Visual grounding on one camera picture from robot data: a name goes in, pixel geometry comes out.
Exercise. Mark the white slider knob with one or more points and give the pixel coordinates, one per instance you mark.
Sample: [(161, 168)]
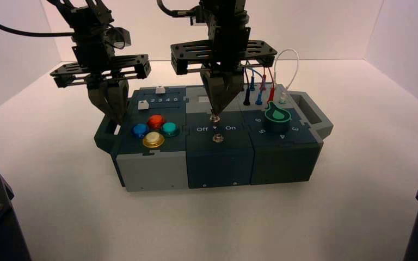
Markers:
[(142, 104), (160, 89)]

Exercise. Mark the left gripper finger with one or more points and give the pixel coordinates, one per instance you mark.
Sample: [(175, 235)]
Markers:
[(119, 101), (99, 97)]

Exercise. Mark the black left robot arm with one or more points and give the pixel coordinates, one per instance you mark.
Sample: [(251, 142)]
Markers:
[(86, 16)]

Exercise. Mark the teal black rotary knob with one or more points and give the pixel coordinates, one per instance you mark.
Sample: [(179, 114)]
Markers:
[(278, 119)]

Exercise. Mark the grey display panel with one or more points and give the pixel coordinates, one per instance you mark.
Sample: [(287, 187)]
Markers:
[(202, 99)]

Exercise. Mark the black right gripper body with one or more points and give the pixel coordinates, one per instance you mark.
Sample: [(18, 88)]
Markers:
[(227, 50)]

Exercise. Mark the dark teal grey control box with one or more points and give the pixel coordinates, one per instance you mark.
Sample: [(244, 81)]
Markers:
[(216, 165)]

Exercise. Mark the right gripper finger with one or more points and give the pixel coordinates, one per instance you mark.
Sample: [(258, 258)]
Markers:
[(232, 88), (212, 88)]

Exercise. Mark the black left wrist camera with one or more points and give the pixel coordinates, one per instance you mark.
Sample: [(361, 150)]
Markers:
[(118, 38)]

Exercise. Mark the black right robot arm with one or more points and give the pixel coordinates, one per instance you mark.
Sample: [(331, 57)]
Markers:
[(227, 10)]

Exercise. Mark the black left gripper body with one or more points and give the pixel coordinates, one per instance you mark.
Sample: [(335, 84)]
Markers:
[(93, 54)]

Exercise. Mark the yellow push button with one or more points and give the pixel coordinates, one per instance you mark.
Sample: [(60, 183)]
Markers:
[(153, 139)]

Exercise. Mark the red push button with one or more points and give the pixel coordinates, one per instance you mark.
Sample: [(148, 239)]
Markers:
[(156, 121)]

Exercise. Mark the metal toggle switch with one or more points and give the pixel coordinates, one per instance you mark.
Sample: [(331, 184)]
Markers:
[(214, 118), (217, 138)]

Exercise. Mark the blue push button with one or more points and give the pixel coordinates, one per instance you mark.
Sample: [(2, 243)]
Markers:
[(139, 130)]

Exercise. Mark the teal push button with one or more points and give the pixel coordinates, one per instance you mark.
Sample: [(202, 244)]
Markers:
[(169, 128)]

